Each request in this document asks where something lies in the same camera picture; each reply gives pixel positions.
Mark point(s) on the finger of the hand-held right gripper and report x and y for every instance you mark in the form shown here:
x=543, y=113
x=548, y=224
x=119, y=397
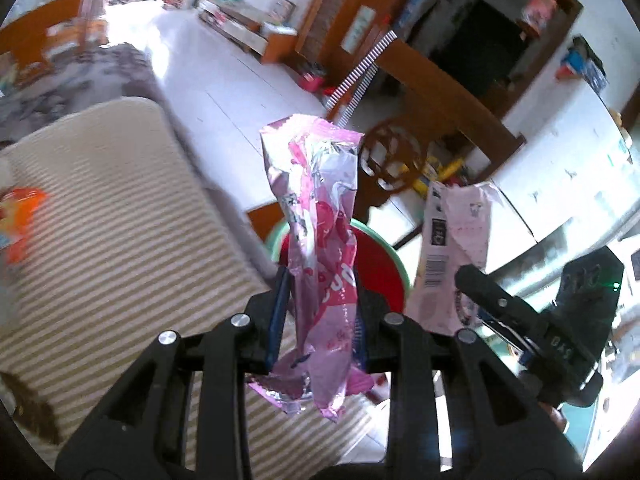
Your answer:
x=495, y=300
x=505, y=336

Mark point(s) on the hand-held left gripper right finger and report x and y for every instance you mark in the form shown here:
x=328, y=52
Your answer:
x=361, y=332

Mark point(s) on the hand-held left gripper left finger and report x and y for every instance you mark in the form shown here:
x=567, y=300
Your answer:
x=277, y=312

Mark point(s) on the red bin with green rim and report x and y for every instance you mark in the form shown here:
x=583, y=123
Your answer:
x=380, y=275

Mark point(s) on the white pink packet with barcode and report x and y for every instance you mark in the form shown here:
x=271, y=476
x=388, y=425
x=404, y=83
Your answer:
x=450, y=240

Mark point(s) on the pink plastic wrapper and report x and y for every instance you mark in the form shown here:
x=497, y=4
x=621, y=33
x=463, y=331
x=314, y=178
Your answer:
x=325, y=240

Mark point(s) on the yellow toy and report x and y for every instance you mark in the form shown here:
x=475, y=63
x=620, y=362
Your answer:
x=445, y=170

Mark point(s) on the white cabinet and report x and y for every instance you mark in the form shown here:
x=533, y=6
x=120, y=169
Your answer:
x=560, y=160

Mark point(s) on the yellow striped table cloth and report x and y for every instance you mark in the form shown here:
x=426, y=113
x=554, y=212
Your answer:
x=125, y=260

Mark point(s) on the carved wooden chair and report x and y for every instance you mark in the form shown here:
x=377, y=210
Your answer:
x=450, y=90

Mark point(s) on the red flower pot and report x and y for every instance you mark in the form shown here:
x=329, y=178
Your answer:
x=310, y=81

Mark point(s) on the colourful box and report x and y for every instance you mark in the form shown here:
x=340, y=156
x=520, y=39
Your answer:
x=582, y=62

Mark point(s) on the white beaded stick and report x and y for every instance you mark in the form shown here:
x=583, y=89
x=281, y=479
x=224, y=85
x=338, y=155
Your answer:
x=360, y=70

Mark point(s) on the low television cabinet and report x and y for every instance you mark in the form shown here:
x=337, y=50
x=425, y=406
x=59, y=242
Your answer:
x=270, y=42

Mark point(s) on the orange snack packet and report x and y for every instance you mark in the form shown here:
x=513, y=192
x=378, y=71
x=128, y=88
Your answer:
x=22, y=210

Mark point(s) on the pink bucket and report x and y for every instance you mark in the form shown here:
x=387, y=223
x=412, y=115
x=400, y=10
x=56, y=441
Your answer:
x=540, y=7

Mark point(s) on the bamboo painting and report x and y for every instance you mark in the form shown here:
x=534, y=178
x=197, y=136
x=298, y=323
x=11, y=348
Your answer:
x=360, y=27

